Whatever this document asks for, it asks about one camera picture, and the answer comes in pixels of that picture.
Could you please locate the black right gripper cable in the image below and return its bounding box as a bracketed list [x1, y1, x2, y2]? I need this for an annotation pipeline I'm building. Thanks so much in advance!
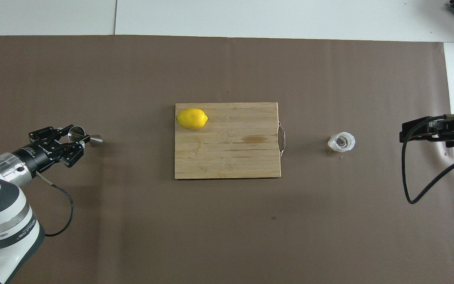
[402, 115, 454, 204]

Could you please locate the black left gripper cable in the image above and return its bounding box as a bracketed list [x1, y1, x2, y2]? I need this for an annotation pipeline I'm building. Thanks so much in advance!
[36, 174, 74, 237]

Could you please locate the steel double jigger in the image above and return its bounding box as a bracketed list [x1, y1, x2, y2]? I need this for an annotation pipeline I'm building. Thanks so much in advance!
[68, 126, 104, 148]

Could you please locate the yellow lemon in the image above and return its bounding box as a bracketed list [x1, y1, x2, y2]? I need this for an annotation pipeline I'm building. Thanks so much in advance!
[176, 108, 208, 130]

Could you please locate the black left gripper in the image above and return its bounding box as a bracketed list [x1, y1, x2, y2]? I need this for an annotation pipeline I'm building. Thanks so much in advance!
[12, 125, 85, 174]

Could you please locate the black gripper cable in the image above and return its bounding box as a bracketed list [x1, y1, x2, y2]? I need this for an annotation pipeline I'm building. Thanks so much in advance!
[402, 115, 454, 204]
[36, 174, 74, 237]

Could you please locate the wooden cutting board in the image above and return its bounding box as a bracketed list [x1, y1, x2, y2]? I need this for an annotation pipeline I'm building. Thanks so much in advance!
[175, 103, 287, 180]

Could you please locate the small clear glass cup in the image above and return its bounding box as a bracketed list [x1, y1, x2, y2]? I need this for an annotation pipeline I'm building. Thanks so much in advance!
[327, 132, 356, 153]

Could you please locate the brown paper mat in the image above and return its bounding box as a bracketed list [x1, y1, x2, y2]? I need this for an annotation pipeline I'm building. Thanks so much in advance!
[0, 35, 454, 284]

